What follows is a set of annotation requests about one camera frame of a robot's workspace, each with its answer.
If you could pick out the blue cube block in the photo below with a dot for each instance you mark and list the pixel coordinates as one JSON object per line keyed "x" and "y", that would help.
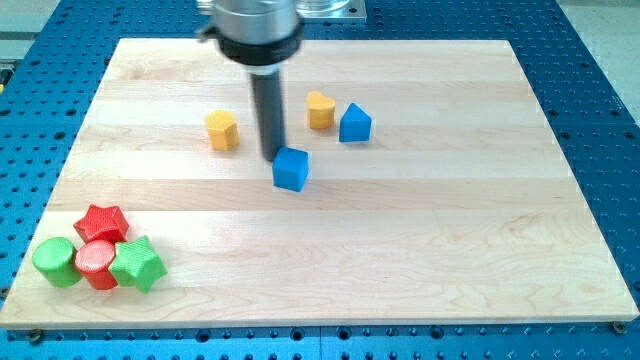
{"x": 290, "y": 169}

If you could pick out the green star block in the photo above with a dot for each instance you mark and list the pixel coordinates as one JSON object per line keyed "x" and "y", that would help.
{"x": 137, "y": 264}

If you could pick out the left front board clamp screw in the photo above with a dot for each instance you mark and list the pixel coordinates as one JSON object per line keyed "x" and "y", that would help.
{"x": 35, "y": 336}

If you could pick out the right front board clamp screw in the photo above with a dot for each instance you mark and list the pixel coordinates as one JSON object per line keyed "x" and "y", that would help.
{"x": 619, "y": 328}

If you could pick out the green cylinder block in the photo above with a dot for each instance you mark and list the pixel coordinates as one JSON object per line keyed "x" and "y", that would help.
{"x": 54, "y": 259}

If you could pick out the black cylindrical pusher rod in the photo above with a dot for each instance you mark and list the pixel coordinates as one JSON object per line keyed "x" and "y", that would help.
{"x": 267, "y": 96}

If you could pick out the red cylinder block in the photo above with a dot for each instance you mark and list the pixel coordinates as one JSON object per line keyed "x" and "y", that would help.
{"x": 93, "y": 261}

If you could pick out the red star block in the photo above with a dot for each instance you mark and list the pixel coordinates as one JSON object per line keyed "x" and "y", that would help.
{"x": 102, "y": 223}

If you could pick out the wooden board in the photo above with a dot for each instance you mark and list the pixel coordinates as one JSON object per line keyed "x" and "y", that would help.
{"x": 460, "y": 209}

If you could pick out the yellow hexagon block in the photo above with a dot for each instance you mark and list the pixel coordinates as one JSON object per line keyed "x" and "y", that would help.
{"x": 222, "y": 130}

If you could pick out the yellow heart block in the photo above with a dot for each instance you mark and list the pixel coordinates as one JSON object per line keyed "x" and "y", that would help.
{"x": 320, "y": 111}

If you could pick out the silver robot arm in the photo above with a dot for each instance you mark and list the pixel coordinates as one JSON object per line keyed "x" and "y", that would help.
{"x": 260, "y": 35}

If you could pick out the board clamp screw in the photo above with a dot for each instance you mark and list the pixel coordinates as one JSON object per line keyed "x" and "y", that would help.
{"x": 35, "y": 336}
{"x": 619, "y": 328}

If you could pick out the blue triangular prism block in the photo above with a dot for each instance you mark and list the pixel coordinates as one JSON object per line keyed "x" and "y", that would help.
{"x": 355, "y": 125}

